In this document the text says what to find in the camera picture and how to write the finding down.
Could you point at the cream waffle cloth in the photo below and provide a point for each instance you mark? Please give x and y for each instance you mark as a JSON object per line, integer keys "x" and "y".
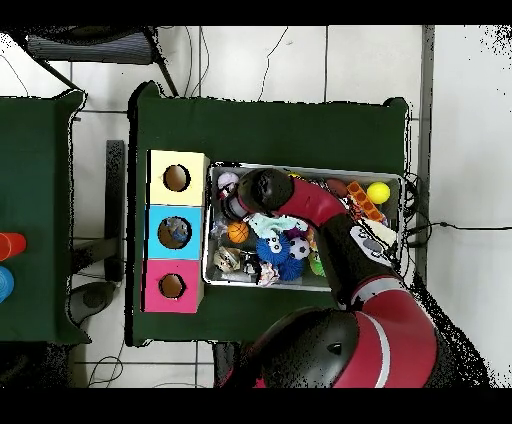
{"x": 384, "y": 232}

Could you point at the white toy baseball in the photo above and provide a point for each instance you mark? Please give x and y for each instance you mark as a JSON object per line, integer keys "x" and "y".
{"x": 226, "y": 180}

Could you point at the mint green waffle cloth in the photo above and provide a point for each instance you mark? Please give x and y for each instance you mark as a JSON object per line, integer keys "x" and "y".
{"x": 270, "y": 224}

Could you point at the black camera stand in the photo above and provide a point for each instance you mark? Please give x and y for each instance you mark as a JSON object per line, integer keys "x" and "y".
{"x": 115, "y": 200}

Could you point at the yellow ball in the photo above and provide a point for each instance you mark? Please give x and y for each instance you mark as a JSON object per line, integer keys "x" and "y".
{"x": 378, "y": 193}

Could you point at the crushed silver can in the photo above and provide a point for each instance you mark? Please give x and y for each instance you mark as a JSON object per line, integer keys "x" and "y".
{"x": 226, "y": 258}

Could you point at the blue plastic cup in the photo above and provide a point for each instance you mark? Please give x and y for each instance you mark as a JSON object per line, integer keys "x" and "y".
{"x": 4, "y": 284}

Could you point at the dark green side table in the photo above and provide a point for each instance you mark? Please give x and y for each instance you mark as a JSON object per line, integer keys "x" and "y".
{"x": 32, "y": 180}

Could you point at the grey stand foot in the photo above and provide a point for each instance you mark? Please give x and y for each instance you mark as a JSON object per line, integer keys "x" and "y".
{"x": 94, "y": 298}

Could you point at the long orange toy brick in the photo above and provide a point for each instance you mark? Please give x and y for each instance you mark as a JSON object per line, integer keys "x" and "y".
{"x": 364, "y": 202}

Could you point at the small orange basketball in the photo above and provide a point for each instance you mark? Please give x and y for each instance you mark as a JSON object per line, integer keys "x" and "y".
{"x": 238, "y": 232}

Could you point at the dark green tablecloth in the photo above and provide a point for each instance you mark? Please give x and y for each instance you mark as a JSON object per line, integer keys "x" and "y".
{"x": 280, "y": 132}

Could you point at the blue spiky toy with eyes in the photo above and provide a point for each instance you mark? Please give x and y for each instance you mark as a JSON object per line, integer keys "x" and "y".
{"x": 268, "y": 252}

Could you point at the shallow clear mesh bin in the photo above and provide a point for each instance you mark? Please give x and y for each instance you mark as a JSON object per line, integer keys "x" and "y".
{"x": 211, "y": 276}

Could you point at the crushed clear plastic bottle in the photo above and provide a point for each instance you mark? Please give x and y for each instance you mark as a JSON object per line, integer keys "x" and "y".
{"x": 182, "y": 236}
{"x": 219, "y": 230}
{"x": 172, "y": 229}

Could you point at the black and white soccer ball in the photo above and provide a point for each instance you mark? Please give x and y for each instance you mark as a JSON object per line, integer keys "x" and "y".
{"x": 299, "y": 248}

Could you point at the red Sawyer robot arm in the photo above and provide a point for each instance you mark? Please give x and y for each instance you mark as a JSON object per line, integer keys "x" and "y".
{"x": 360, "y": 340}

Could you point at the red plastic cup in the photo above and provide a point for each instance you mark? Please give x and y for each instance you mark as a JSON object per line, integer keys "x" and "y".
{"x": 14, "y": 246}

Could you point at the dark chair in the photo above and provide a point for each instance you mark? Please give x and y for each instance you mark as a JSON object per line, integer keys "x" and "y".
{"x": 92, "y": 48}

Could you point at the wooden box with three holes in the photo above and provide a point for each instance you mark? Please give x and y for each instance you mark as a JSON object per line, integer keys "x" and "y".
{"x": 192, "y": 248}

